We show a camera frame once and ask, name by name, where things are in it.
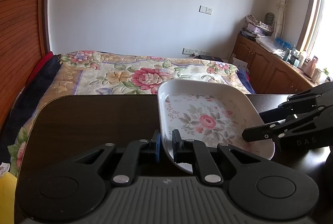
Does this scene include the wooden side cabinet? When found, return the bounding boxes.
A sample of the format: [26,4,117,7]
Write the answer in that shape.
[231,35,316,94]

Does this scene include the stack of books and papers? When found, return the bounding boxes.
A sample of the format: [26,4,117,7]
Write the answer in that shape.
[242,14,274,38]

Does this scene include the wooden louvred wardrobe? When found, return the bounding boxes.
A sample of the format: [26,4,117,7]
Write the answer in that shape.
[1,0,50,122]

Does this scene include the dark blue blanket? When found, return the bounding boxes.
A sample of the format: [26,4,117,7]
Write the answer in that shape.
[1,54,61,175]

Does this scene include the clear plastic bag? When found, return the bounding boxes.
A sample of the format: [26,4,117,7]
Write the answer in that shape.
[256,36,285,55]

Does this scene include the floral square plate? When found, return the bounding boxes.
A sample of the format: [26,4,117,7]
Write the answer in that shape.
[157,79,275,160]

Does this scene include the wall socket strip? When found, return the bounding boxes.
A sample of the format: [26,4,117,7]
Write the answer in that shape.
[182,48,211,56]

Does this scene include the bottles on cabinet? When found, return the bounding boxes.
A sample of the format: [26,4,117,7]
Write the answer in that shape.
[275,38,332,85]

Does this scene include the floral bed quilt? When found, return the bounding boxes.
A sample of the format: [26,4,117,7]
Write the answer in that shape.
[7,50,257,178]

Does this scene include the white wall switch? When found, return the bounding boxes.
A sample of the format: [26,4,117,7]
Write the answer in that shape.
[199,5,213,15]

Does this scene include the white cardboard box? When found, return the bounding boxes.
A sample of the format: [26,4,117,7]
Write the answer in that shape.
[231,57,248,72]

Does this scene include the window with wooden frame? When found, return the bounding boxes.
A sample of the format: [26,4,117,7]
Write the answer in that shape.
[297,0,332,72]

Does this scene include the red folded blanket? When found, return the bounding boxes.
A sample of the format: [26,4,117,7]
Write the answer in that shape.
[26,51,54,85]

